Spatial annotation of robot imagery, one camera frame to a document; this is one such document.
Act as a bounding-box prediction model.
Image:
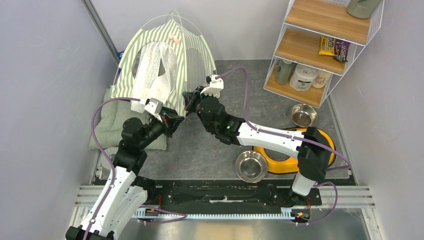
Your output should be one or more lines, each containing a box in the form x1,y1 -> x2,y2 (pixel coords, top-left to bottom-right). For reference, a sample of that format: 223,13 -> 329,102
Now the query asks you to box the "steel bowl front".
235,150 -> 269,183

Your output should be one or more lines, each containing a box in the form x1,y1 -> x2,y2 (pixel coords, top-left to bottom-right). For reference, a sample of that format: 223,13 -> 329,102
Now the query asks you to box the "aluminium rail frame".
64,185 -> 387,240

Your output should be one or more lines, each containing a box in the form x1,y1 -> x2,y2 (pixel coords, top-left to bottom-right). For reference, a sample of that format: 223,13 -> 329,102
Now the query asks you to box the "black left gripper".
138,111 -> 185,150

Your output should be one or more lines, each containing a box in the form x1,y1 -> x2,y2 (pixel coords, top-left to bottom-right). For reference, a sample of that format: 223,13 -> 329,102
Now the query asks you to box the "dark purple candy bag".
333,39 -> 351,63

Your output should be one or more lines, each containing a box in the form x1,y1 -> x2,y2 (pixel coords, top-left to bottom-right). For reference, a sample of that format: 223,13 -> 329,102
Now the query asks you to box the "green striped pet tent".
110,20 -> 216,117

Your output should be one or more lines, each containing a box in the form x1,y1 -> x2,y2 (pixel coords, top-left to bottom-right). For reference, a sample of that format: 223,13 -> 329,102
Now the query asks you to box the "thin white tent pole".
112,10 -> 205,84

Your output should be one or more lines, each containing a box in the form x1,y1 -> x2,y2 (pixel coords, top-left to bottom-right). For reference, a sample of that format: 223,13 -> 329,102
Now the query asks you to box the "green bottle lower shelf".
275,59 -> 293,85

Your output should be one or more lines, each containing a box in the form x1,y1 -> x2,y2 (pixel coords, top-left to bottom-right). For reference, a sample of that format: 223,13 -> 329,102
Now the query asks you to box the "blue Doritos chip bag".
117,51 -> 124,66

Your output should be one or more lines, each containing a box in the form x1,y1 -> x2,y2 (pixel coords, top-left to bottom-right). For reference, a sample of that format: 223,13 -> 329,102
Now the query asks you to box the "white wire wooden shelf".
263,0 -> 385,108

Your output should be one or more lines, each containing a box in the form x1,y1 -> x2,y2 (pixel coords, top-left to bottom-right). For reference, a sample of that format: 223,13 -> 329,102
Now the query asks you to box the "green checked pet cushion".
88,100 -> 167,151

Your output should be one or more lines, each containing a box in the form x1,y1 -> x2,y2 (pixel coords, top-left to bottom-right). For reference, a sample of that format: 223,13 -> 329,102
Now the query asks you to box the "steel bowl near shelf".
288,103 -> 319,128

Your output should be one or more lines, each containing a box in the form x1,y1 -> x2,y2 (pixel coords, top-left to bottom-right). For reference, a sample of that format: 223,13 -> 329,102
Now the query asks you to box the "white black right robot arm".
182,87 -> 333,205

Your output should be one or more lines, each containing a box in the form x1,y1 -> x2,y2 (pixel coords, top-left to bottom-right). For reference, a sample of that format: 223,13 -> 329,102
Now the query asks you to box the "yellow candy bag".
318,35 -> 336,57

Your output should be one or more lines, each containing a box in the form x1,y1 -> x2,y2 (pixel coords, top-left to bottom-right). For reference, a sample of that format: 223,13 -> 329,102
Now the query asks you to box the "green bottle shelf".
346,0 -> 381,20
275,59 -> 293,85

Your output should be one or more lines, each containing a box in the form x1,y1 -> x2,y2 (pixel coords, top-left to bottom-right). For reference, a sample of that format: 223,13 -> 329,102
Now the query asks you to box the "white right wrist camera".
200,74 -> 224,98

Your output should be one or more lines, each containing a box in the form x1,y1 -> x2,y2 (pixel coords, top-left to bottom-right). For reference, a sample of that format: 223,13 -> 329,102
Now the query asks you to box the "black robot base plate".
92,177 -> 323,207

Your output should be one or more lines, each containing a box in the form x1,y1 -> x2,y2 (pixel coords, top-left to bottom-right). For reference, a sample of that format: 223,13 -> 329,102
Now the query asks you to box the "yellow pet bowl holder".
252,127 -> 336,175

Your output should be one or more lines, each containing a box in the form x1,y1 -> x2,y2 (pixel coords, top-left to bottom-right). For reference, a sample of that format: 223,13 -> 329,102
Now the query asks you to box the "white toilet paper roll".
289,64 -> 319,92

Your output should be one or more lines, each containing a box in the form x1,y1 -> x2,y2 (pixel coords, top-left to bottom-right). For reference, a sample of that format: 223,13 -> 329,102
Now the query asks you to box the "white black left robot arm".
65,107 -> 185,240

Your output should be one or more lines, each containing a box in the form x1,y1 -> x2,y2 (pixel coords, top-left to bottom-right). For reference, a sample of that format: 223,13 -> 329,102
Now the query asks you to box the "cream printed cup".
312,70 -> 333,89

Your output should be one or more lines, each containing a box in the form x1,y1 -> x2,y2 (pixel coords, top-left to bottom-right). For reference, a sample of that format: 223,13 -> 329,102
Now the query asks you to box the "green bottle top shelf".
346,0 -> 381,20

